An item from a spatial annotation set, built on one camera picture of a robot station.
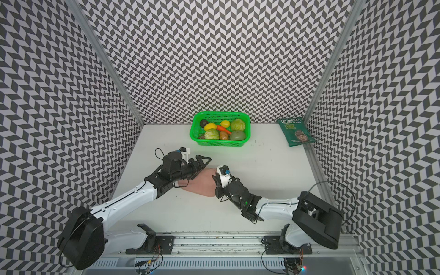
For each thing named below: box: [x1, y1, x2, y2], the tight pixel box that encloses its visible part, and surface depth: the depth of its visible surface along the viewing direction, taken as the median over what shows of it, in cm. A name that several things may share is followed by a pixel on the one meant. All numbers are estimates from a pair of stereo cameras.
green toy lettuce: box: [203, 128, 220, 140], surface depth 106 cm
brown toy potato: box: [219, 130, 229, 141], surface depth 107 cm
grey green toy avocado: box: [229, 130, 246, 141], surface depth 104 cm
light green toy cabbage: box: [230, 118, 246, 131], surface depth 110 cm
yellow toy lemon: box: [220, 119, 231, 129], surface depth 118 cm
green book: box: [276, 116, 316, 147], surface depth 114 cm
